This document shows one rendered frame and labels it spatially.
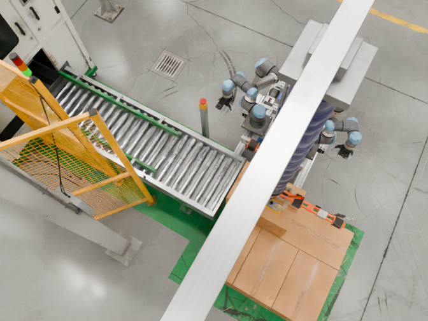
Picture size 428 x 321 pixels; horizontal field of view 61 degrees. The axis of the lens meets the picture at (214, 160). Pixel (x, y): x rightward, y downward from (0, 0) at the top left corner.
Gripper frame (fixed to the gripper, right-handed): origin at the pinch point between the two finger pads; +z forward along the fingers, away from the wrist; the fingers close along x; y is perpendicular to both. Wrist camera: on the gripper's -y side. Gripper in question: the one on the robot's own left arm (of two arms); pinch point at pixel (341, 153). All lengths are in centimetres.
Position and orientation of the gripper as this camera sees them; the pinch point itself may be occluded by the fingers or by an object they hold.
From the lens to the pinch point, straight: 290.0
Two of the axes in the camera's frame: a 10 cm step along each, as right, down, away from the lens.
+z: 0.1, 3.6, 9.3
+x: 8.8, 4.4, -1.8
